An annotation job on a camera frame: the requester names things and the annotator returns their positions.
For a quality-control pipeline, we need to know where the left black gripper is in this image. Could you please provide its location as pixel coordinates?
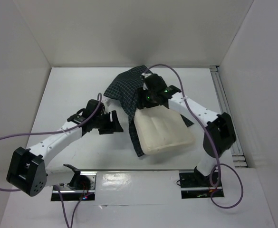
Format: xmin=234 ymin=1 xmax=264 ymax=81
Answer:
xmin=92 ymin=110 xmax=123 ymax=135

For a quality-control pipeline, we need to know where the dark checkered pillowcase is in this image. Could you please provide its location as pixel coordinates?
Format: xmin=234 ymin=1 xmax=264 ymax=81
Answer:
xmin=104 ymin=65 xmax=193 ymax=157

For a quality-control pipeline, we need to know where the cream white pillow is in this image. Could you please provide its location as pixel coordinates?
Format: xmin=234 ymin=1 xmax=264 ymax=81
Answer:
xmin=134 ymin=105 xmax=195 ymax=155

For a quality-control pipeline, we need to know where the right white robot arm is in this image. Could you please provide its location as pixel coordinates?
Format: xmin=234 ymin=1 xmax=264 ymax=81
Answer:
xmin=137 ymin=73 xmax=236 ymax=187

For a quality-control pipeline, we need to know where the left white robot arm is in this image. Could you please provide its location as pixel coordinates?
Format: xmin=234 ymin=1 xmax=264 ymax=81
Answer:
xmin=6 ymin=99 xmax=123 ymax=197

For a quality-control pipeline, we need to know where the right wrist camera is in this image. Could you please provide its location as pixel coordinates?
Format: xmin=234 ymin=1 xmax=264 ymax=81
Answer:
xmin=141 ymin=73 xmax=152 ymax=79

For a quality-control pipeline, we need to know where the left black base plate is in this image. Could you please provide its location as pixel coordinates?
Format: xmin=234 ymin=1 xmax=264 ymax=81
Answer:
xmin=58 ymin=171 xmax=96 ymax=201

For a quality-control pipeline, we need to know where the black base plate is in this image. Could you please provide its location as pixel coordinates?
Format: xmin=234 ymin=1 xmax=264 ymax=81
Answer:
xmin=58 ymin=171 xmax=96 ymax=201
xmin=176 ymin=171 xmax=224 ymax=199

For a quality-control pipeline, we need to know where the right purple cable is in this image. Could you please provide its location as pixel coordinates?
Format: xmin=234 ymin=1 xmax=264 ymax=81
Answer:
xmin=144 ymin=63 xmax=244 ymax=209

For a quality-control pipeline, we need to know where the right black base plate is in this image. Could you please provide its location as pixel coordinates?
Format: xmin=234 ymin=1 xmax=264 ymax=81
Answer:
xmin=176 ymin=171 xmax=224 ymax=199

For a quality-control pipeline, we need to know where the aluminium rail frame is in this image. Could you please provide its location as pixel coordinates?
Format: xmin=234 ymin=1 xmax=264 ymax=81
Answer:
xmin=210 ymin=66 xmax=249 ymax=168

